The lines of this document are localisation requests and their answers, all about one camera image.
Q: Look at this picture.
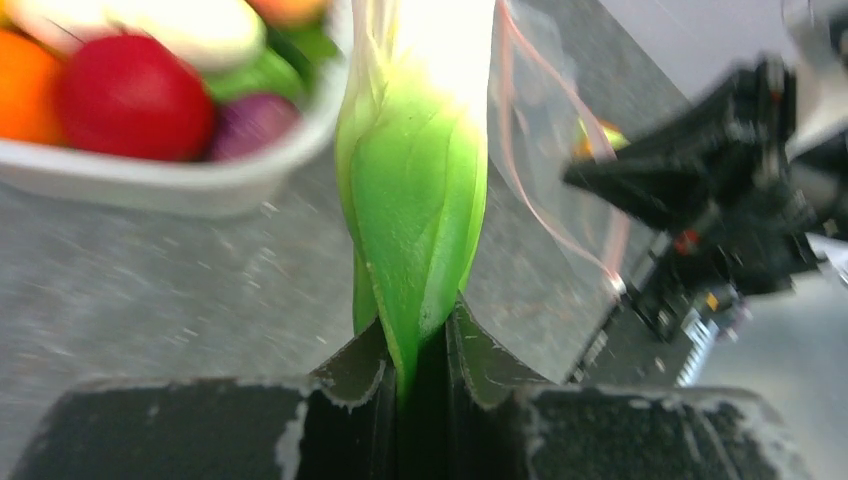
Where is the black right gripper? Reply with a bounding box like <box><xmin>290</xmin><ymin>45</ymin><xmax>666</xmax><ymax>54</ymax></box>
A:
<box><xmin>562</xmin><ymin>57</ymin><xmax>847</xmax><ymax>340</ymax></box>

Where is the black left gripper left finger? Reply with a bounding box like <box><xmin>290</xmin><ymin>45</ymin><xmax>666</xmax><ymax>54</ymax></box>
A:
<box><xmin>11</xmin><ymin>323</ymin><xmax>396</xmax><ymax>479</ymax></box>

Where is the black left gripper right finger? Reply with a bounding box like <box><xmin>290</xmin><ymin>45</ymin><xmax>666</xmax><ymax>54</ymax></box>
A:
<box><xmin>445</xmin><ymin>304</ymin><xmax>812</xmax><ymax>479</ymax></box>

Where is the clear zip top bag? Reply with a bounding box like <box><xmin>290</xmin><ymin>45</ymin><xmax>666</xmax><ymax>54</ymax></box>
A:
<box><xmin>489</xmin><ymin>1</ymin><xmax>654</xmax><ymax>383</ymax></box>

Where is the green leafy bok choy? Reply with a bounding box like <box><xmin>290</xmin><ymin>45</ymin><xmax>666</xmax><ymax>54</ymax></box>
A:
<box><xmin>335</xmin><ymin>1</ymin><xmax>495</xmax><ymax>403</ymax></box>

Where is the red tomato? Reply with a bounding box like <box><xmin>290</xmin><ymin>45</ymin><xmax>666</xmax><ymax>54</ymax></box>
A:
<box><xmin>55</xmin><ymin>34</ymin><xmax>216</xmax><ymax>162</ymax></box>

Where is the white radish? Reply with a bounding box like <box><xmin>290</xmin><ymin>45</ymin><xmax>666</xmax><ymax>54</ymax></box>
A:
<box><xmin>2</xmin><ymin>0</ymin><xmax>266</xmax><ymax>73</ymax></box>

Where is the white plastic basket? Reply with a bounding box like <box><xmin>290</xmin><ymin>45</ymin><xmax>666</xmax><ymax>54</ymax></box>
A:
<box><xmin>1</xmin><ymin>1</ymin><xmax>353</xmax><ymax>218</ymax></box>

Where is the purple onion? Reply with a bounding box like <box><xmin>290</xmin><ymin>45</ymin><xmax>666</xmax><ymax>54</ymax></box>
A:
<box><xmin>205</xmin><ymin>92</ymin><xmax>302</xmax><ymax>162</ymax></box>

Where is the green lettuce leaf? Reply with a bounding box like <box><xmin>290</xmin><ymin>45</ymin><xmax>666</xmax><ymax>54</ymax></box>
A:
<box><xmin>204</xmin><ymin>24</ymin><xmax>340</xmax><ymax>103</ymax></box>

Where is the yellow pink peach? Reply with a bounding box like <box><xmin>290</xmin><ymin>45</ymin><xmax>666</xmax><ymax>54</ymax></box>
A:
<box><xmin>247</xmin><ymin>0</ymin><xmax>331</xmax><ymax>27</ymax></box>

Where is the orange fruit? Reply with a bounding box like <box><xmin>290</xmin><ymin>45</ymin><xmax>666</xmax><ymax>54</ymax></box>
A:
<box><xmin>1</xmin><ymin>30</ymin><xmax>67</xmax><ymax>146</ymax></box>

